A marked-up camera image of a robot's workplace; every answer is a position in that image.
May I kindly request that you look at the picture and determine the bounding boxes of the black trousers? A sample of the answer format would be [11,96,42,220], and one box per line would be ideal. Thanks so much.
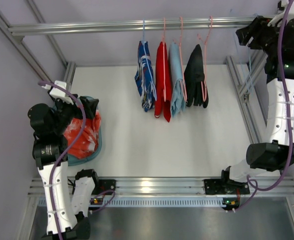
[184,44,209,109]

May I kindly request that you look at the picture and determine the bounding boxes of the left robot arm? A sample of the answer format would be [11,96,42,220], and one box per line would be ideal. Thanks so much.
[27,98,99,240]

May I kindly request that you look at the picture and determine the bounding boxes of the aluminium hanging rail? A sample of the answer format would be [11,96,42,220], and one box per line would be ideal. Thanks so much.
[7,14,263,37]

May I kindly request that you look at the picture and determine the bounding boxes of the aluminium frame left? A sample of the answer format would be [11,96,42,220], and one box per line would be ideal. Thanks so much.
[0,0,77,86]

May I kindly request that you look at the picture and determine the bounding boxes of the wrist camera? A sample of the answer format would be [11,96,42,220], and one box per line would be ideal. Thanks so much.
[42,80,74,105]
[267,0,294,27]

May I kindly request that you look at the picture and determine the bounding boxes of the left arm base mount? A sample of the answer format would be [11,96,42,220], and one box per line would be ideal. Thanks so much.
[93,178,117,196]

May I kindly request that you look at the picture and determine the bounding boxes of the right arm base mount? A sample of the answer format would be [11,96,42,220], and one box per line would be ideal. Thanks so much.
[204,178,250,195]

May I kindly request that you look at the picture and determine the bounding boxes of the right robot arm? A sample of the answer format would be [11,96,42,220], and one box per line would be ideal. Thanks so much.
[221,15,294,192]

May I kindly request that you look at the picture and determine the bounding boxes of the light blue hanger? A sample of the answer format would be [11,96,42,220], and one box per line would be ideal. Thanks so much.
[233,12,260,96]
[141,19,157,100]

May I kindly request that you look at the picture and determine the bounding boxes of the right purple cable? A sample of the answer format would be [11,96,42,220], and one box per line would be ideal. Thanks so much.
[236,0,294,210]

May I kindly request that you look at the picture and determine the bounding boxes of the aluminium frame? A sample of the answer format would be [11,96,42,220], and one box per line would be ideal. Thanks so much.
[0,0,77,86]
[224,0,294,149]

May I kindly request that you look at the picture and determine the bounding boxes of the slotted cable duct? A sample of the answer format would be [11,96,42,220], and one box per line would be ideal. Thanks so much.
[36,197,241,209]

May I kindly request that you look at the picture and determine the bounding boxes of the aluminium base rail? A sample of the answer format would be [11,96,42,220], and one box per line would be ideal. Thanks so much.
[26,175,294,198]

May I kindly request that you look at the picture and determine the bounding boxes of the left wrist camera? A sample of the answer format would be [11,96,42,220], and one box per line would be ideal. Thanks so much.
[42,80,74,105]

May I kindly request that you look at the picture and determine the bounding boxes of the blue patterned trousers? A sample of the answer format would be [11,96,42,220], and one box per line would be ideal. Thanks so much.
[134,41,156,112]

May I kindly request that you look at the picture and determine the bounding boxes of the light blue trousers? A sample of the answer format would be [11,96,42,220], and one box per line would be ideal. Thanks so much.
[168,41,186,118]

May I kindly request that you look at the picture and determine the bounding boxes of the orange white trousers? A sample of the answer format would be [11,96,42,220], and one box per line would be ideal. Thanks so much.
[63,110,101,160]

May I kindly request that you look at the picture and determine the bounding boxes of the pink hanger with red trousers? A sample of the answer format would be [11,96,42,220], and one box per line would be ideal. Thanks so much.
[161,17,167,102]

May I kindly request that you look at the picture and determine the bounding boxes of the pink hanger with black trousers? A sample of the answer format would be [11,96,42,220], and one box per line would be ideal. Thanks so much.
[197,15,213,102]

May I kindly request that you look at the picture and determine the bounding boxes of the aluminium frame right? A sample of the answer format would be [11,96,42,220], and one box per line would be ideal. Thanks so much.
[224,0,294,149]

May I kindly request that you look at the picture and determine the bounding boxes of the red trousers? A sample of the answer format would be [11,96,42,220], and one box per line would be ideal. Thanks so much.
[154,41,173,123]

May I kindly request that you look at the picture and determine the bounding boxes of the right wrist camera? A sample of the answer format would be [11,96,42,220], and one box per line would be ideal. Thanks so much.
[267,0,294,27]

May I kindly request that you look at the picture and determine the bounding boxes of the teal plastic tray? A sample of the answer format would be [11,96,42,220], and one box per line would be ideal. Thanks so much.
[51,94,105,167]

